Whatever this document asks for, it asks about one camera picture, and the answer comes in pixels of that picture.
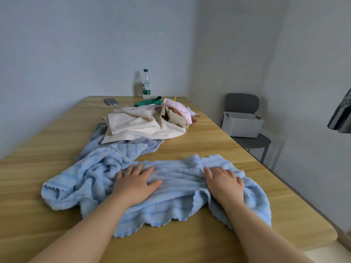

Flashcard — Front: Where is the person's right forearm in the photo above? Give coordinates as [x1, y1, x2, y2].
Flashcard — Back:
[220, 198, 316, 263]

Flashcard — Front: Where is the dark grey curtain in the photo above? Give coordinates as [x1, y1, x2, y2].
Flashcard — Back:
[327, 87, 351, 134]

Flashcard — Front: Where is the clear green-label water bottle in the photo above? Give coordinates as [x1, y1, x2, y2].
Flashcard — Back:
[142, 69, 151, 99]

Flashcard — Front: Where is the person's right hand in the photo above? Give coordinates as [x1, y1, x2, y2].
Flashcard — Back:
[203, 166, 245, 209]

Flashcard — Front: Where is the light blue striped towel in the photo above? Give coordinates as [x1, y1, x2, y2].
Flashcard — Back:
[41, 144, 272, 239]

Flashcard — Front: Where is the wooden table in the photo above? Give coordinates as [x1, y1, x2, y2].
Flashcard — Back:
[0, 95, 338, 263]

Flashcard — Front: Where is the cream white towel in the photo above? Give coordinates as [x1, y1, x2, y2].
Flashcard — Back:
[101, 106, 190, 144]

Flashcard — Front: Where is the person's left forearm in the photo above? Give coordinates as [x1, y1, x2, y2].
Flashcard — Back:
[29, 193, 129, 263]

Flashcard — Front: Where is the white plastic basket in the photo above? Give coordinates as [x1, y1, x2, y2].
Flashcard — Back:
[221, 111, 265, 139]

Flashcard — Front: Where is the person's left hand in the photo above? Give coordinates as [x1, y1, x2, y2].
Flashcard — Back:
[112, 163, 163, 208]

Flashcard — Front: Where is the grey-blue towel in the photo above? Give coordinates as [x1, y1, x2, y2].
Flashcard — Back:
[87, 124, 165, 157]

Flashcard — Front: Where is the pink dotted cloth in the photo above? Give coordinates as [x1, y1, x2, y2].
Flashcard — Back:
[161, 98, 193, 125]

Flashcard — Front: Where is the green cloth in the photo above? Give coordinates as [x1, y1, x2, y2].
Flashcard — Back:
[134, 96, 163, 107]

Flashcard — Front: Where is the grey chair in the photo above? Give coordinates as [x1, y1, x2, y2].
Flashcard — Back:
[224, 93, 272, 164]

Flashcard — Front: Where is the tan brown towel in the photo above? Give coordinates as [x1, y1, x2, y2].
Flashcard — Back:
[159, 106, 190, 129]

